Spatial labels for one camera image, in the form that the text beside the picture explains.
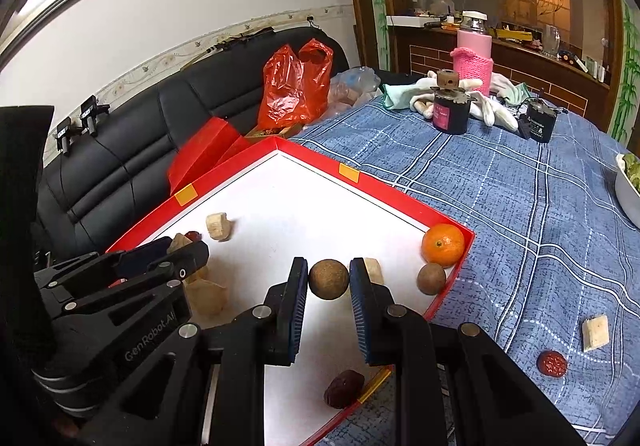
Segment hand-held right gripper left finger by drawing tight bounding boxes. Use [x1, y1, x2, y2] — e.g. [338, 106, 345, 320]
[75, 256, 309, 446]

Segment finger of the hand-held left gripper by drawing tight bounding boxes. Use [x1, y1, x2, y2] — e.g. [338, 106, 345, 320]
[47, 241, 211, 327]
[34, 235, 173, 289]

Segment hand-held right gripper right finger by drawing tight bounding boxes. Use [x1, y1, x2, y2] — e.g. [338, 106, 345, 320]
[348, 257, 586, 446]

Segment brown longan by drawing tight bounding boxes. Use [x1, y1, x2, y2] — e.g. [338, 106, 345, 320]
[417, 263, 447, 296]
[308, 259, 350, 301]

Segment red shallow box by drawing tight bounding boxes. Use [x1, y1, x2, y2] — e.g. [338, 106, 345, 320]
[107, 136, 476, 446]

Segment red box lid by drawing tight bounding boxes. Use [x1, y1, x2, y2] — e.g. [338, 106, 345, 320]
[166, 119, 251, 194]

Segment orange tangerine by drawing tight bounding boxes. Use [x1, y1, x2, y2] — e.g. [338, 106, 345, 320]
[421, 223, 466, 267]

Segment black leather sofa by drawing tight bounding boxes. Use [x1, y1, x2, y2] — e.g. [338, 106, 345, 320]
[35, 26, 351, 272]

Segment black clip device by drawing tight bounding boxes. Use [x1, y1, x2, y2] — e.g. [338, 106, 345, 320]
[52, 119, 76, 156]
[79, 96, 111, 137]

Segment flat brown box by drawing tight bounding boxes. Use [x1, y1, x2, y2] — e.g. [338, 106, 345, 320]
[245, 123, 303, 142]

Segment blue plaid tablecloth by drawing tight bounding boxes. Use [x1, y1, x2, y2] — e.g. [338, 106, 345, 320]
[290, 96, 640, 446]

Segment red plastic bag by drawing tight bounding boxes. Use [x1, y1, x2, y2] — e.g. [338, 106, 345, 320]
[257, 39, 334, 131]

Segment dark wooden stick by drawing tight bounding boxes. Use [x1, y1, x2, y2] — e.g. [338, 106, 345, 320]
[180, 26, 276, 72]

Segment light green cloth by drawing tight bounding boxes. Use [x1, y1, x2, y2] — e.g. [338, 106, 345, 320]
[382, 84, 426, 111]

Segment white glove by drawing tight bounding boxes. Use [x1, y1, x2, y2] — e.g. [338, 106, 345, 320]
[410, 79, 483, 119]
[470, 91, 519, 131]

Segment black jar with pink label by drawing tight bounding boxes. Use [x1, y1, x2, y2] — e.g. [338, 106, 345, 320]
[431, 70, 473, 135]

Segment clear plastic bag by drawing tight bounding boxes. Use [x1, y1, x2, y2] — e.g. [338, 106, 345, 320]
[327, 66, 383, 114]

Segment square pale white food chunk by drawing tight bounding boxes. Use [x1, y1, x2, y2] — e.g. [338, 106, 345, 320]
[581, 313, 611, 353]

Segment small black battery box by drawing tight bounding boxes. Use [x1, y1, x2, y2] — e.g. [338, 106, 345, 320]
[517, 99, 558, 144]

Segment white and green cloth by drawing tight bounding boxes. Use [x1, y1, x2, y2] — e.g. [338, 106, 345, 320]
[487, 75, 531, 104]

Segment pink bottle with knit sleeve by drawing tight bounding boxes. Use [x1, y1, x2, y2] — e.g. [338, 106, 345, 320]
[450, 10, 496, 97]

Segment white bowl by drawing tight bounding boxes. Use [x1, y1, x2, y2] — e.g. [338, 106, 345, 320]
[614, 153, 640, 229]

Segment wooden brick-pattern counter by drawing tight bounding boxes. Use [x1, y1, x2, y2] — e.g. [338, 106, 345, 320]
[387, 16, 613, 119]

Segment green leafy vegetable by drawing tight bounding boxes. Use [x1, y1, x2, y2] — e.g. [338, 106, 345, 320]
[621, 153, 640, 192]

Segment glass mug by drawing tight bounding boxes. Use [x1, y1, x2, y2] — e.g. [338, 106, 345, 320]
[542, 25, 562, 58]

